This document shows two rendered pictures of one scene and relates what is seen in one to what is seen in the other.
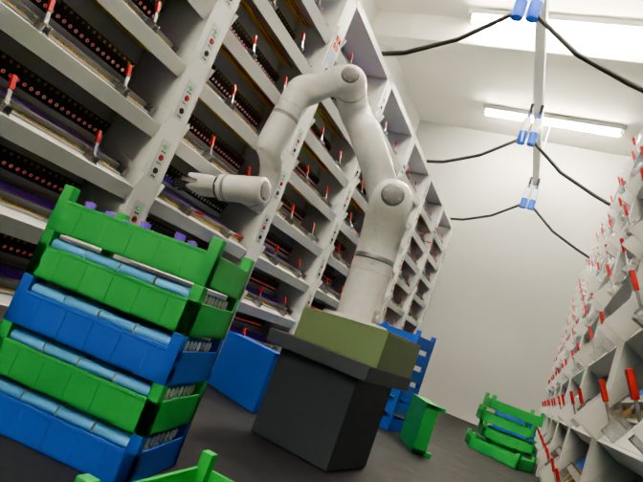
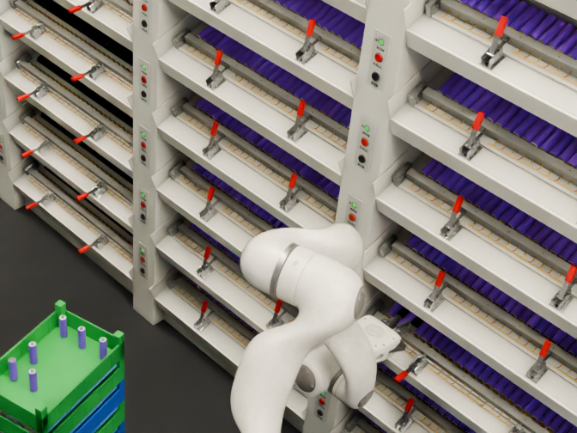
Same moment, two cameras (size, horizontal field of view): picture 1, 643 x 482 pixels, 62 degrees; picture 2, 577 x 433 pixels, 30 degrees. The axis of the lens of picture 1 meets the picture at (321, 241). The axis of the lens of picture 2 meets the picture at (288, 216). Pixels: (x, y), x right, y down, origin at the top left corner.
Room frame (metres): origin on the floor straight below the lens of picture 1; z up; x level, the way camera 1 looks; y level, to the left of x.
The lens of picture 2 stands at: (1.93, -1.26, 2.29)
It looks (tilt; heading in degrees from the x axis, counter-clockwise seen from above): 39 degrees down; 105
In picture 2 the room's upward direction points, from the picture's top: 7 degrees clockwise
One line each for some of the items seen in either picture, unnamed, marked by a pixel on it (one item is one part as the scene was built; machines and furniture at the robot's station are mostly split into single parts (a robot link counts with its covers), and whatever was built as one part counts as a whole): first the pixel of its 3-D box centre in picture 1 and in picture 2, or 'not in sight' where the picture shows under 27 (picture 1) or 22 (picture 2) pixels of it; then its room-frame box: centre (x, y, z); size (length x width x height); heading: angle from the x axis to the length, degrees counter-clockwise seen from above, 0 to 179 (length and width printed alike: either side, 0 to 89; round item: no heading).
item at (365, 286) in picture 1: (364, 292); not in sight; (1.56, -0.17, 0.47); 0.19 x 0.19 x 0.18
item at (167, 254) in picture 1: (158, 245); (51, 363); (0.98, 0.27, 0.36); 0.30 x 0.20 x 0.08; 79
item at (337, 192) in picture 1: (321, 218); not in sight; (2.90, 0.04, 0.89); 0.20 x 0.09 x 1.78; 65
